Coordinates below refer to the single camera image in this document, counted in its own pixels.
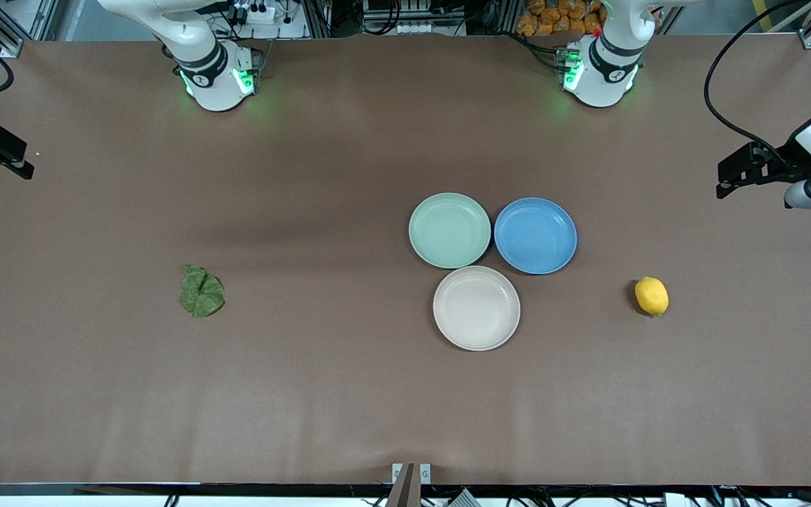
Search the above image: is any yellow lemon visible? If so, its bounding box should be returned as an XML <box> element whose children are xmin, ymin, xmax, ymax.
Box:
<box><xmin>634</xmin><ymin>277</ymin><xmax>669</xmax><ymax>318</ymax></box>

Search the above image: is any green lettuce leaf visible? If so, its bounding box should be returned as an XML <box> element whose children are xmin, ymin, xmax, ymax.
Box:
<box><xmin>179</xmin><ymin>264</ymin><xmax>226</xmax><ymax>319</ymax></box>

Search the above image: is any blue plate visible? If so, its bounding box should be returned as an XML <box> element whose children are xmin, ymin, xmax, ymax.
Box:
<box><xmin>493</xmin><ymin>197</ymin><xmax>578</xmax><ymax>275</ymax></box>

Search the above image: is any bag of orange snacks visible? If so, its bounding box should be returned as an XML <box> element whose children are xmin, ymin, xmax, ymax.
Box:
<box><xmin>516</xmin><ymin>0</ymin><xmax>660</xmax><ymax>37</ymax></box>

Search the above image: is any beige plate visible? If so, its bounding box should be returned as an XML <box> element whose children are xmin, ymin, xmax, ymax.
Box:
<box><xmin>432</xmin><ymin>265</ymin><xmax>521</xmax><ymax>351</ymax></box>

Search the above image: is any light green plate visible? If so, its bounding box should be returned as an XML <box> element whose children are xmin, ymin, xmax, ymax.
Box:
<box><xmin>408</xmin><ymin>192</ymin><xmax>492</xmax><ymax>270</ymax></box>

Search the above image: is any white power strip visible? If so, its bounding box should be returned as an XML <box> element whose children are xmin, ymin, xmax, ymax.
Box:
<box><xmin>226</xmin><ymin>0</ymin><xmax>277</xmax><ymax>25</ymax></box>

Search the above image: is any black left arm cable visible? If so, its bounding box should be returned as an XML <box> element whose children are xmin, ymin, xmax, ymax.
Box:
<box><xmin>703</xmin><ymin>0</ymin><xmax>793</xmax><ymax>170</ymax></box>

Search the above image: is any electronics box with cables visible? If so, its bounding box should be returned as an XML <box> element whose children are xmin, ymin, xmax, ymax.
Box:
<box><xmin>362</xmin><ymin>0</ymin><xmax>468</xmax><ymax>36</ymax></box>

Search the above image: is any silver metal bracket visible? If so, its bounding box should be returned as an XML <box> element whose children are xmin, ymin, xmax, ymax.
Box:
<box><xmin>391</xmin><ymin>463</ymin><xmax>432</xmax><ymax>485</ymax></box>

